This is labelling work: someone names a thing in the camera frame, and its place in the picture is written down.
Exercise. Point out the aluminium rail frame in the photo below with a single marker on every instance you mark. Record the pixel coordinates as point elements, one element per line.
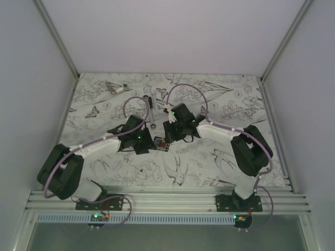
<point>181,200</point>

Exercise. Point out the right controller board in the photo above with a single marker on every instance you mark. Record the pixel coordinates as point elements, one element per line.
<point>242,221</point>

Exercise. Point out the silver ratchet wrench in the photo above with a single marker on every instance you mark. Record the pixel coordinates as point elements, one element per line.
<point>152,122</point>

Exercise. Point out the floral patterned mat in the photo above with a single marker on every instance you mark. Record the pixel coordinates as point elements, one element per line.
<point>101,102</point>

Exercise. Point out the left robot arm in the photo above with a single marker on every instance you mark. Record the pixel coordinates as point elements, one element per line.
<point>62,173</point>

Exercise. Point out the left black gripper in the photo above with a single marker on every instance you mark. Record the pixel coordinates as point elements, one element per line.
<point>147,144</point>

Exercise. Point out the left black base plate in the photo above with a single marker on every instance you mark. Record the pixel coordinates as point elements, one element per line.
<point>108,202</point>

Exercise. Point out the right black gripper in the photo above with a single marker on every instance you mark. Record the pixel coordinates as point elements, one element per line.
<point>170,136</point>

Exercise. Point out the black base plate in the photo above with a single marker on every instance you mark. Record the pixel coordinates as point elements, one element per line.
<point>108,202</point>
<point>233,203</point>

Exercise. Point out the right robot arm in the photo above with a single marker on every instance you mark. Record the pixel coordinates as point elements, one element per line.
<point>251,151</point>

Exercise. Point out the black fuse box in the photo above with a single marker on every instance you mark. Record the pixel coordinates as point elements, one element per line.
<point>160,144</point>

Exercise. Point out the controller board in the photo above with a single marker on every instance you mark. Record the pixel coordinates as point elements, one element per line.
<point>242,221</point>
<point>99,217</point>

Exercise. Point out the left controller board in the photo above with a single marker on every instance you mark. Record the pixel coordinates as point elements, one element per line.
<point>99,217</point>

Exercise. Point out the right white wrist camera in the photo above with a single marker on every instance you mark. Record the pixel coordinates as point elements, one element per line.
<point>171,116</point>

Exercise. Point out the white slotted cable duct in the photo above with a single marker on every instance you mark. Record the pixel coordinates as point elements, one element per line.
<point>136,218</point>

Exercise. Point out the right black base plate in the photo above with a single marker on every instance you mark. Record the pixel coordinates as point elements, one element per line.
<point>233,203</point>

